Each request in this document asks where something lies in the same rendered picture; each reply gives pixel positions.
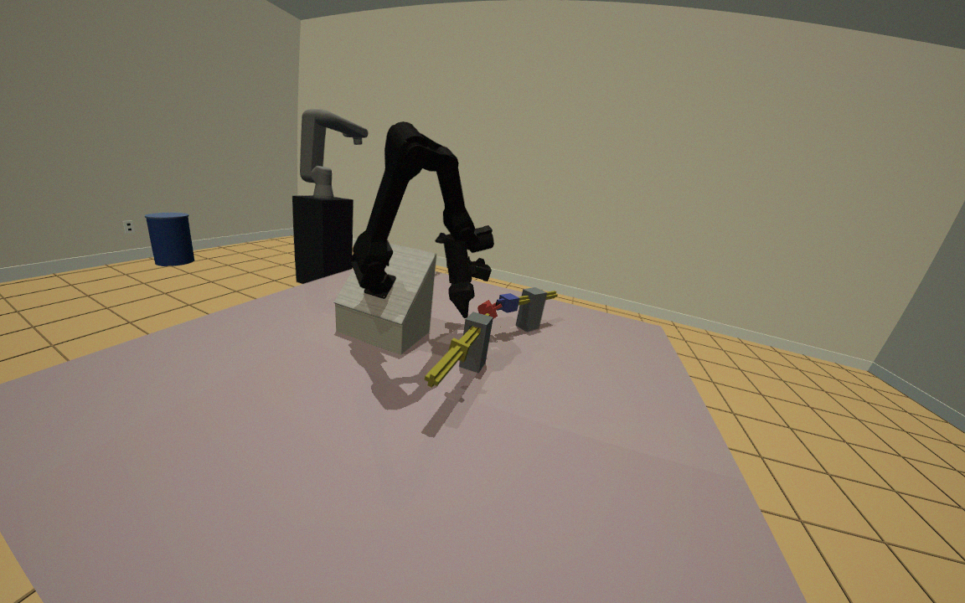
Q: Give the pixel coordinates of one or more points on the yellow rectangular bar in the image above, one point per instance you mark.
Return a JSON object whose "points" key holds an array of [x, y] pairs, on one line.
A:
{"points": [[471, 349]]}

